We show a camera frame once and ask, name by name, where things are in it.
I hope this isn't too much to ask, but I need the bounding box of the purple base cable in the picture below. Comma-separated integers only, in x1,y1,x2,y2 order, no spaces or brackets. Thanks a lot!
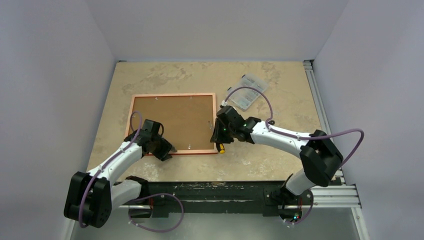
128,193,185,234

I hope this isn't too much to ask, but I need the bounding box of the black yellow screwdriver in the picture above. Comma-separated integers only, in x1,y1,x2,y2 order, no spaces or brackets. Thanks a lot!
215,142,226,154

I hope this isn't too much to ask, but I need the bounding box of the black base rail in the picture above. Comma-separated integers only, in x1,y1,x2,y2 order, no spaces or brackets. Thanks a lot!
125,180,313,223

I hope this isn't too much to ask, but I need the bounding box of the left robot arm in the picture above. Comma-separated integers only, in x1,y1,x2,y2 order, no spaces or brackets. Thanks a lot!
63,119,176,228

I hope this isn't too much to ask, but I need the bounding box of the clear plastic screw box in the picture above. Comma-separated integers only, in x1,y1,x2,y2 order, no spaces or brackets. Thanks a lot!
227,73,269,111

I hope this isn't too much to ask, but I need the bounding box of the red picture frame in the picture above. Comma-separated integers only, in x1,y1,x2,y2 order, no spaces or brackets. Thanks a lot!
129,92,218,155

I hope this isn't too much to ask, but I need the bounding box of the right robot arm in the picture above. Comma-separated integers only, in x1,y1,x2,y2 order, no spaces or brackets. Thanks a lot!
210,106,343,204

